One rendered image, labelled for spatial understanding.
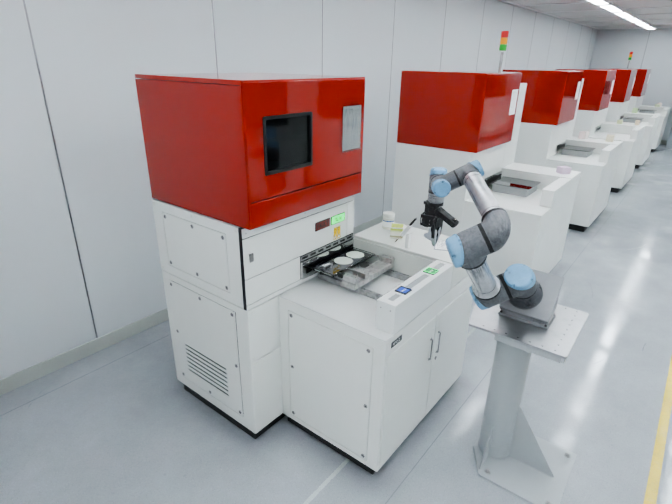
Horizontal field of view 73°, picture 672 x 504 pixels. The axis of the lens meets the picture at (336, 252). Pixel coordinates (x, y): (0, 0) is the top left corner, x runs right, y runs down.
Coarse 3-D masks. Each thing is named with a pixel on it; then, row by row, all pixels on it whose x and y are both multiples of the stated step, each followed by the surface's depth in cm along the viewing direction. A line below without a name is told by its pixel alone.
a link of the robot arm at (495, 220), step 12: (468, 168) 187; (480, 168) 186; (468, 180) 183; (480, 180) 180; (468, 192) 184; (480, 192) 174; (480, 204) 171; (492, 204) 168; (492, 216) 162; (504, 216) 161; (492, 228) 158; (504, 228) 158; (492, 240) 158; (504, 240) 159
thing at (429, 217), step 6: (426, 204) 209; (432, 204) 205; (438, 204) 204; (426, 210) 210; (432, 210) 208; (426, 216) 209; (432, 216) 207; (420, 222) 212; (426, 222) 210; (432, 222) 208; (438, 222) 208
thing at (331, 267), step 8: (344, 248) 262; (352, 248) 262; (328, 256) 251; (336, 256) 251; (344, 256) 251; (312, 264) 240; (320, 264) 241; (328, 264) 241; (336, 264) 241; (344, 264) 241; (328, 272) 231; (336, 272) 232
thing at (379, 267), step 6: (372, 264) 246; (378, 264) 246; (384, 264) 247; (390, 264) 247; (366, 270) 239; (372, 270) 239; (378, 270) 239; (384, 270) 243; (372, 276) 235; (342, 282) 228; (348, 282) 226; (360, 282) 227; (366, 282) 231; (354, 288) 224
